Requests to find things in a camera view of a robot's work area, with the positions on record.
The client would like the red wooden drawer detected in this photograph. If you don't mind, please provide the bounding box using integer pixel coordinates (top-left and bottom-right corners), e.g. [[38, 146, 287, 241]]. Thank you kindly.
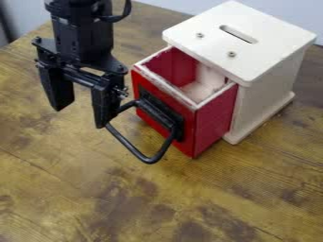
[[131, 46, 239, 158]]

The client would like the white wooden box cabinet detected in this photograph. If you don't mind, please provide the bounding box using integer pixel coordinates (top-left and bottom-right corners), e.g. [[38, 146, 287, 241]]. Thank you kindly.
[[163, 0, 316, 145]]

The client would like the black metal drawer handle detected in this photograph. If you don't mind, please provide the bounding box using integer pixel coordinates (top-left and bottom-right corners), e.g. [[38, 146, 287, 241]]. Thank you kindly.
[[104, 86, 187, 165]]

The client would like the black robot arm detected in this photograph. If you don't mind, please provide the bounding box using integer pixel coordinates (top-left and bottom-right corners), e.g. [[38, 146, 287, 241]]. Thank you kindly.
[[32, 0, 132, 129]]

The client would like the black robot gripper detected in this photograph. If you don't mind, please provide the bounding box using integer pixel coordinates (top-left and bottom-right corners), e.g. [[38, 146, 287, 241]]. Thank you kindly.
[[32, 15, 127, 129]]

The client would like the black cable loop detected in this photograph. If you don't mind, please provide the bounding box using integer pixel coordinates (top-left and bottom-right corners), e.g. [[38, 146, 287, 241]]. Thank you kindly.
[[93, 0, 132, 24]]

